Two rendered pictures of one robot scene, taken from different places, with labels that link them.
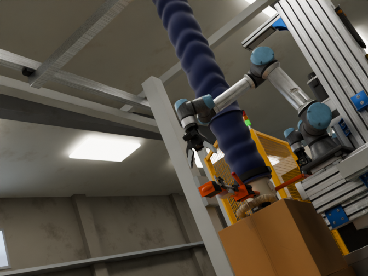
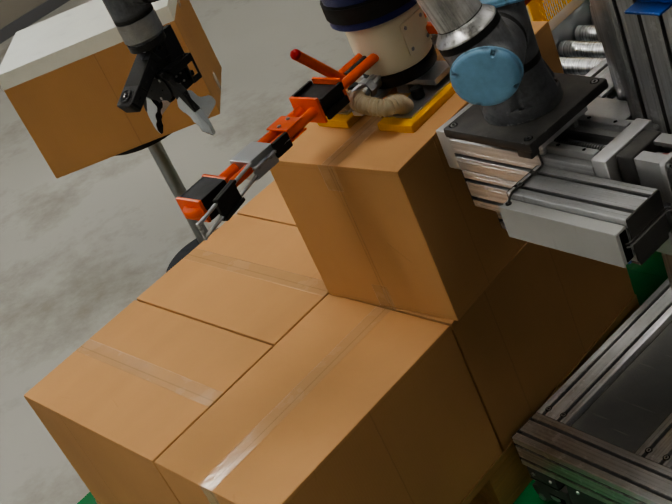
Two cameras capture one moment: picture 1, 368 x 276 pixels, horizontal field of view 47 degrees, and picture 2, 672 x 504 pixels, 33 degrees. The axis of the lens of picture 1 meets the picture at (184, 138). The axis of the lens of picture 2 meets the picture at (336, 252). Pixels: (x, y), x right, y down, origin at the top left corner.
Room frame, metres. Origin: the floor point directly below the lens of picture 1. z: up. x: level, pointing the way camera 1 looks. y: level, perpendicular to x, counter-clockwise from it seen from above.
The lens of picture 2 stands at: (0.21, -1.16, 2.02)
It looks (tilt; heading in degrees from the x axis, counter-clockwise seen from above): 30 degrees down; 29
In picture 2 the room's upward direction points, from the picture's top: 25 degrees counter-clockwise
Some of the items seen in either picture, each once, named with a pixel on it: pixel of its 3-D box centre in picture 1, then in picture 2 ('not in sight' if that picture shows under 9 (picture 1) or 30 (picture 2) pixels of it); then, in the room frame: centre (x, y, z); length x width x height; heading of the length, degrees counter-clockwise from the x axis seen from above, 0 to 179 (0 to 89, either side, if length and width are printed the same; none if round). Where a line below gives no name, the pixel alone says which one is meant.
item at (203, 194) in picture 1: (210, 189); (206, 197); (1.89, -0.02, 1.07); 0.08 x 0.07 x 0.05; 155
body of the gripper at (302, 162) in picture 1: (303, 158); not in sight; (2.56, -0.63, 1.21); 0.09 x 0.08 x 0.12; 155
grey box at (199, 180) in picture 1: (206, 191); not in sight; (3.84, 0.00, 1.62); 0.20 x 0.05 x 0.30; 152
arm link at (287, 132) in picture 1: (292, 137); not in sight; (2.57, -0.64, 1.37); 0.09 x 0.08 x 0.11; 100
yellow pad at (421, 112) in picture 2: not in sight; (437, 79); (2.39, -0.37, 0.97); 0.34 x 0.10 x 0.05; 155
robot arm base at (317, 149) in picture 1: (323, 149); (515, 80); (2.06, -0.63, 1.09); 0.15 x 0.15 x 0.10
